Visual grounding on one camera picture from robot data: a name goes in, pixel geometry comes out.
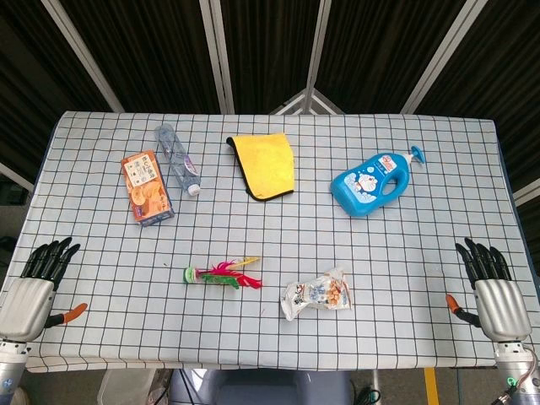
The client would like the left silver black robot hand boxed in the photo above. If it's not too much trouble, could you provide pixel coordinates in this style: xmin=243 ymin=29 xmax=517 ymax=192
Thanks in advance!
xmin=0 ymin=236 xmax=89 ymax=343

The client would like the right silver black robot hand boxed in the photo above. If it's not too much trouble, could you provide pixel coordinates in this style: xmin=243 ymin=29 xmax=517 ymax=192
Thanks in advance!
xmin=445 ymin=237 xmax=532 ymax=343

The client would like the colourful feather shuttlecock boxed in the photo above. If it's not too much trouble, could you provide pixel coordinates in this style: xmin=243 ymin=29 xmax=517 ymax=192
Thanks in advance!
xmin=182 ymin=255 xmax=264 ymax=291

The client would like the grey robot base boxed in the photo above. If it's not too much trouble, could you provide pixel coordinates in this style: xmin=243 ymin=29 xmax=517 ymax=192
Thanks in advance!
xmin=168 ymin=368 xmax=354 ymax=405

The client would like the orange cookie box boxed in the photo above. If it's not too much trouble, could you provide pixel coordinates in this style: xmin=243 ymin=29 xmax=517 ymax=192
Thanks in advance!
xmin=121 ymin=149 xmax=176 ymax=229

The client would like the blue detergent pump bottle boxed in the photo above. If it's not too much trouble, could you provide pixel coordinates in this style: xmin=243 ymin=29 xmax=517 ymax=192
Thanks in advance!
xmin=329 ymin=145 xmax=425 ymax=219

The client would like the white snack bag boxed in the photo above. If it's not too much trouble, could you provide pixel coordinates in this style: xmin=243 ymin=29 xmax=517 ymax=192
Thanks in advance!
xmin=280 ymin=266 xmax=354 ymax=321

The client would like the clear plastic water bottle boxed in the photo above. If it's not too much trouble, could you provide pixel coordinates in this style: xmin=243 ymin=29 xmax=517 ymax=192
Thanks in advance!
xmin=154 ymin=123 xmax=202 ymax=197

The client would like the white grid tablecloth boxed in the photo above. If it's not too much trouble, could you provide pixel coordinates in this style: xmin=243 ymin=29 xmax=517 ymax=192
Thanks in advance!
xmin=0 ymin=110 xmax=540 ymax=374

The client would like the yellow folded cloth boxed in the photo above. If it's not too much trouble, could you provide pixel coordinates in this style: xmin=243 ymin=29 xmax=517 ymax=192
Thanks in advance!
xmin=225 ymin=132 xmax=296 ymax=203

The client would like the silver aluminium frame stand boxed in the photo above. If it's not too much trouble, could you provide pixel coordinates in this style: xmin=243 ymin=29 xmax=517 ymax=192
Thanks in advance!
xmin=268 ymin=87 xmax=346 ymax=116

